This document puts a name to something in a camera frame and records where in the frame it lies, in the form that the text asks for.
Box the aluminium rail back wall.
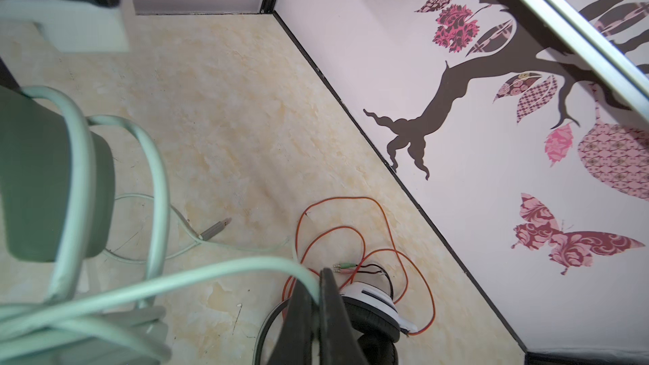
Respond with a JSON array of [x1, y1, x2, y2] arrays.
[[521, 0, 648, 120]]

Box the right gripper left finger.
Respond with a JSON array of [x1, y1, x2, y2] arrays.
[[267, 282, 317, 365]]

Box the red headphone cable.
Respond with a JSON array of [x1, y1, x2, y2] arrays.
[[281, 196, 437, 336]]

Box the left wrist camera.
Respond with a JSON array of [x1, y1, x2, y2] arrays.
[[1, 0, 135, 53]]

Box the white black headphones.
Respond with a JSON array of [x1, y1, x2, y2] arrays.
[[253, 282, 416, 364]]

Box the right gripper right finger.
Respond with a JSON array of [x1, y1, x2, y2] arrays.
[[319, 268, 368, 365]]

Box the mint green headphones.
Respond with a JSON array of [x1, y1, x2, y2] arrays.
[[1, 86, 171, 363]]

